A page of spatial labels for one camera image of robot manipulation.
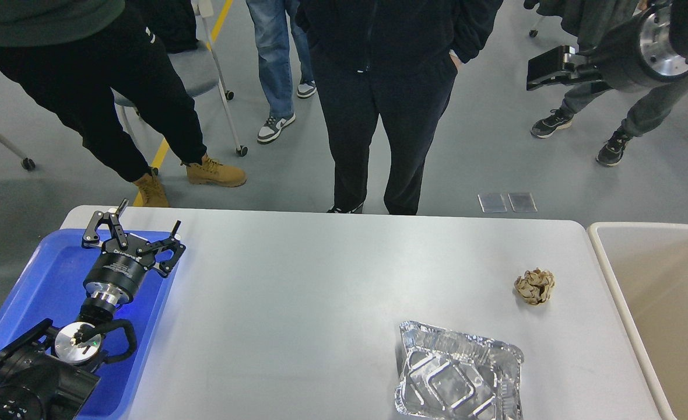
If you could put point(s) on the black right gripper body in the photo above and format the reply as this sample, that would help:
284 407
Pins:
648 51

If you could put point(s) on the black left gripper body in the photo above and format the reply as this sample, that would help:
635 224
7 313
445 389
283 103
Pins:
117 274

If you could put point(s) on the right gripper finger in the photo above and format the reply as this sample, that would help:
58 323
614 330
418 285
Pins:
561 66

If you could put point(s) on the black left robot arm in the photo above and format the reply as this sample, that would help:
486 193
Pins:
77 326

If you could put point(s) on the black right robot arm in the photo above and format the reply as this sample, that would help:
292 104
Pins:
647 51

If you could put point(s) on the white chair with jacket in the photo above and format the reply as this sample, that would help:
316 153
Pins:
588 21

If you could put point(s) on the person in grey trousers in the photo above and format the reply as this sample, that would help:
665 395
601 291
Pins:
647 113

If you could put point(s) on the blue plastic tray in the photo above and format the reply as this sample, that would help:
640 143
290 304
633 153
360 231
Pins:
51 287

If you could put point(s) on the grey chair leg castor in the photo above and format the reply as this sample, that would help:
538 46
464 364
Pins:
27 163

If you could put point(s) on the metal floor plate right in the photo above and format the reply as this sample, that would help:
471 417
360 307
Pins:
522 202

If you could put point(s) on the metal floor plate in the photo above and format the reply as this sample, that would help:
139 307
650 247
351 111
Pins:
522 202
492 203

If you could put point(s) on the metal floor plate left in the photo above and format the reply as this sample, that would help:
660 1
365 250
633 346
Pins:
492 203

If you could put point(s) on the person in black clothes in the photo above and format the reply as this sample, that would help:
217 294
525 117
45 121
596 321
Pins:
394 63

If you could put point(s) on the white rolling chair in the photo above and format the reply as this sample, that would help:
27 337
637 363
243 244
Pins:
200 71

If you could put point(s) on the person in tan boots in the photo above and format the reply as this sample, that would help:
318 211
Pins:
72 56

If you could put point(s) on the crumpled brown paper ball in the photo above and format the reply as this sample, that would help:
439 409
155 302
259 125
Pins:
535 286

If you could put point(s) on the beige plastic bin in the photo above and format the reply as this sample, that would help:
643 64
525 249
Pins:
646 268

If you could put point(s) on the person in blue jeans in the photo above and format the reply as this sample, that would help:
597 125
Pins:
274 28

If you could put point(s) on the aluminium foil food tray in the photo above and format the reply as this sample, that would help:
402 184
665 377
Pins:
447 374

